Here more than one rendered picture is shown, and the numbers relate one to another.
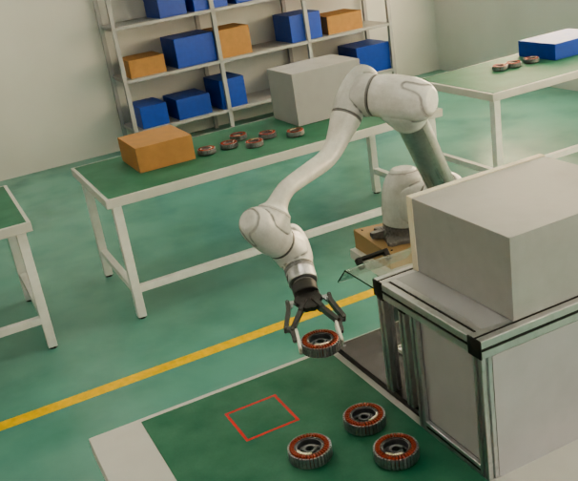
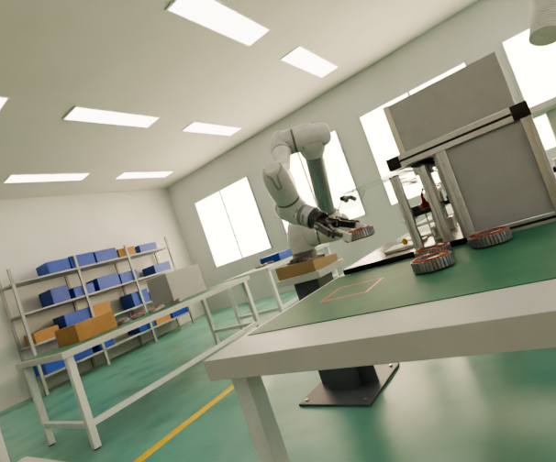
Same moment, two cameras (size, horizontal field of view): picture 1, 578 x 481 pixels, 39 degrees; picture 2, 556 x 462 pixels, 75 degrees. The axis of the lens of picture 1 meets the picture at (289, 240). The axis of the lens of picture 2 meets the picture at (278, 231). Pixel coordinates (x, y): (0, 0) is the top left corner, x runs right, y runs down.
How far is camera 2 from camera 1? 1.76 m
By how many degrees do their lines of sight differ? 40
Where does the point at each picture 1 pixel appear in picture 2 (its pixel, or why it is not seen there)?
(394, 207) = (301, 237)
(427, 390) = (467, 206)
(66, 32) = not seen: outside the picture
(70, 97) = not seen: outside the picture
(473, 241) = (459, 83)
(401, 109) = (316, 134)
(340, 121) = (283, 149)
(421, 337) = (450, 165)
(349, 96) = (282, 138)
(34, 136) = not seen: outside the picture
